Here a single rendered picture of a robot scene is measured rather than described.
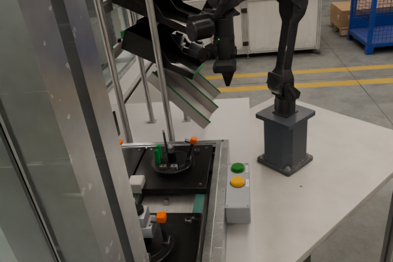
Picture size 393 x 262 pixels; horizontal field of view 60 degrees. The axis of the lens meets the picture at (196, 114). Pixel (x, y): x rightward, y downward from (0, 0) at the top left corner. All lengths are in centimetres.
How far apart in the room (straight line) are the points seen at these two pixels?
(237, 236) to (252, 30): 428
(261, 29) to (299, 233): 426
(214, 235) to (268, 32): 440
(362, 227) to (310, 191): 120
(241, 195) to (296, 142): 32
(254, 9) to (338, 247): 359
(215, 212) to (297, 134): 41
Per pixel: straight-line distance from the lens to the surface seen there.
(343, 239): 227
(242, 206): 97
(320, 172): 128
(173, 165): 108
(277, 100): 119
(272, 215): 110
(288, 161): 124
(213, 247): 89
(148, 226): 82
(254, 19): 507
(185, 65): 128
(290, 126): 114
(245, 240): 103
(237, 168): 109
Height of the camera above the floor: 161
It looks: 26 degrees down
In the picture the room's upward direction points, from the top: 7 degrees counter-clockwise
